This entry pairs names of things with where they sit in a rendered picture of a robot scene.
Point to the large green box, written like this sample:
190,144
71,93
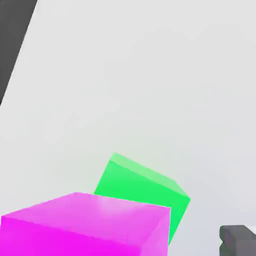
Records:
144,190

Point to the large magenta box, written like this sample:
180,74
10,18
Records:
84,226

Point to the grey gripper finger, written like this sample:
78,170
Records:
236,242

